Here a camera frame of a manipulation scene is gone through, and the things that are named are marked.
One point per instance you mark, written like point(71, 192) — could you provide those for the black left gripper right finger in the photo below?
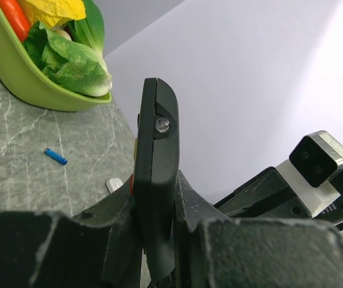
point(212, 250)

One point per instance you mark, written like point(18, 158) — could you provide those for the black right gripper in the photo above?
point(268, 195)

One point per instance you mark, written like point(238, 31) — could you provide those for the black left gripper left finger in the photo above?
point(98, 247)

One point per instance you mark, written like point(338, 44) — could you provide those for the black remote control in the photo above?
point(155, 174)

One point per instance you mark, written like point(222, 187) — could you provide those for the blue battery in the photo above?
point(55, 156)

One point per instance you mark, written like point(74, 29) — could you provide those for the white remote control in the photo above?
point(113, 184)

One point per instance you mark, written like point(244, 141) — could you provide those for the green lettuce head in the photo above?
point(71, 65)

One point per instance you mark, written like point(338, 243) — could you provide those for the green bok choy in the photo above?
point(89, 31)

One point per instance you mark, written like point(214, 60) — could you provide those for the white radish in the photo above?
point(62, 33)

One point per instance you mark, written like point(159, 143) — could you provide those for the green plastic basket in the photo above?
point(23, 79)

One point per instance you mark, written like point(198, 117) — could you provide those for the yellow leaf cabbage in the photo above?
point(52, 12)

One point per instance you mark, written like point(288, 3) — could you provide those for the red pepper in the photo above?
point(16, 18)

